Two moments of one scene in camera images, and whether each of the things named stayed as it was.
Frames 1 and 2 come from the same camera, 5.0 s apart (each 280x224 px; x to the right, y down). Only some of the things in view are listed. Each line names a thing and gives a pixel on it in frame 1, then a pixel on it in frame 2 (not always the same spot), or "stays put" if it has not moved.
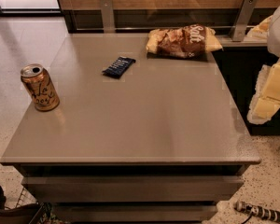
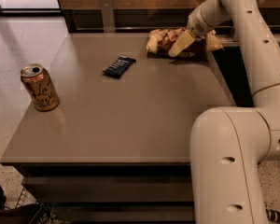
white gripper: x=279 y=32 -> x=198 y=25
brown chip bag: x=189 y=41 stays put
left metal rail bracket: x=108 y=15 stays put
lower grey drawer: x=133 y=212 stays put
